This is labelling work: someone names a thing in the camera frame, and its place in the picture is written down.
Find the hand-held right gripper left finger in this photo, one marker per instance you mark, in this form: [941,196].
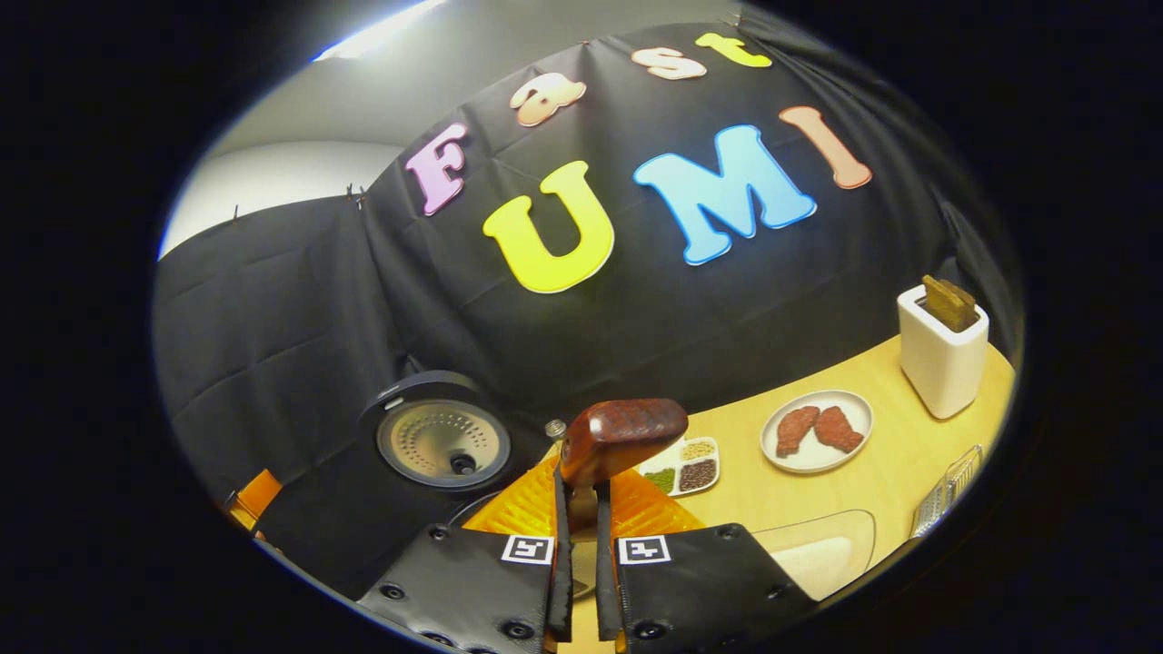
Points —
[463,590]

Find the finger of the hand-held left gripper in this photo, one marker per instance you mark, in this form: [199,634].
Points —
[256,498]

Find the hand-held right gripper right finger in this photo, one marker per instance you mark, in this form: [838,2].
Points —
[709,590]

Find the dark grey rice cooker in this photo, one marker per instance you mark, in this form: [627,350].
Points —
[441,440]

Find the brown wooden spoon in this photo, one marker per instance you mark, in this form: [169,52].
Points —
[627,431]

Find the white divided bean dish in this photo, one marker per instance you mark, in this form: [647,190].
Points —
[690,468]

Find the white round plate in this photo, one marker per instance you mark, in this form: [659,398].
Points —
[818,465]

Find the red meat piece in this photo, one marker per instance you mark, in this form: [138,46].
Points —
[795,429]
[839,430]

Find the small glass bottle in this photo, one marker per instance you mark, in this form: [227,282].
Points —
[555,430]

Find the white toaster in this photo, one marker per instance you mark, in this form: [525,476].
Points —
[940,372]

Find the brown toast slice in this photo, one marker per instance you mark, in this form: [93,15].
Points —
[967,313]
[939,300]

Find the large ceiling light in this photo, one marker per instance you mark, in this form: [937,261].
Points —
[382,32]

